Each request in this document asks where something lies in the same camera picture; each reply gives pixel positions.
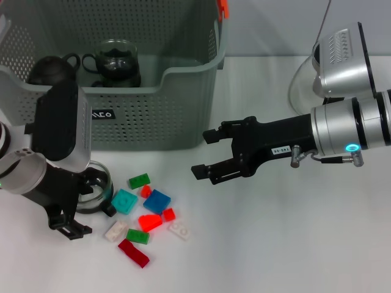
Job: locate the green toy brick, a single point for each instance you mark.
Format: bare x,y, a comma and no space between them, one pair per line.
139,180
137,235

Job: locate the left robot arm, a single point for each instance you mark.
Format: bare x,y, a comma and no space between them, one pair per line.
18,171

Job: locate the grey-green perforated storage basket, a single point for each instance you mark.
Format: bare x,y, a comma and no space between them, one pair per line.
152,122

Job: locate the dark clay teapot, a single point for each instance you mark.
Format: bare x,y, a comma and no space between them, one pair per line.
49,70

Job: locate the glass teacup with black base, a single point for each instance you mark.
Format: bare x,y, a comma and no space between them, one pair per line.
122,83
117,61
102,195

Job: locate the cyan square toy brick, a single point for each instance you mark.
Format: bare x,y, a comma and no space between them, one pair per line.
123,202

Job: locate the blue square toy brick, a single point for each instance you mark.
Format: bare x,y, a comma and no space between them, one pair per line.
157,201

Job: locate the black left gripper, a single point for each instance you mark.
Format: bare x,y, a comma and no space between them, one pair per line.
58,192

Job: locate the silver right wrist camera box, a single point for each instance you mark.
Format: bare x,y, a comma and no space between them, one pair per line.
342,67

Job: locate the small red toy brick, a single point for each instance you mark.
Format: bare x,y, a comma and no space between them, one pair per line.
146,191
168,214

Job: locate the dark red long toy brick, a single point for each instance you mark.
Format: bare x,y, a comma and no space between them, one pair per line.
134,253

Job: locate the white toy brick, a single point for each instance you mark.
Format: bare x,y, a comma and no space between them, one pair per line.
116,231
179,230

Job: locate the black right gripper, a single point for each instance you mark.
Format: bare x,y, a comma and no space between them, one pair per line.
275,140

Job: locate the orange-red sloped toy brick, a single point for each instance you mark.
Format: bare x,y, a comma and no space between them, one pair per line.
149,222

